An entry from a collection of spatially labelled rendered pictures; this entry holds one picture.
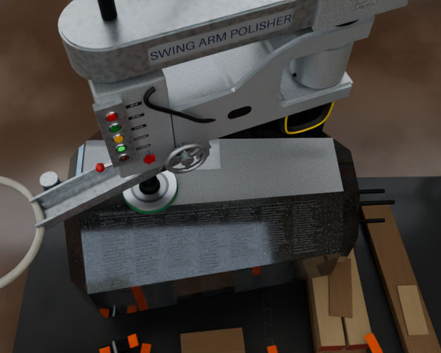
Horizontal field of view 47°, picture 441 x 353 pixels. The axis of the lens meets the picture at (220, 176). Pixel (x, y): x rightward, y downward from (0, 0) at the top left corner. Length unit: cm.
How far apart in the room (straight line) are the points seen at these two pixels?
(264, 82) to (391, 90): 211
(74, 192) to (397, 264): 172
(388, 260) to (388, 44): 170
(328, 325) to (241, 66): 142
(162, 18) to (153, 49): 8
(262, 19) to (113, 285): 124
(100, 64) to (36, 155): 205
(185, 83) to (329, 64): 47
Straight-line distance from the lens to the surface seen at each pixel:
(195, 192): 200
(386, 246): 288
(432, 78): 379
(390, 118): 345
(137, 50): 130
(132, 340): 262
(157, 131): 155
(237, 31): 137
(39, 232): 193
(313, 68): 170
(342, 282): 260
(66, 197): 197
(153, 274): 209
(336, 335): 253
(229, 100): 158
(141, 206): 196
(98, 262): 209
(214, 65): 162
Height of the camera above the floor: 259
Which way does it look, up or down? 59 degrees down
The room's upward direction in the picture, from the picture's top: straight up
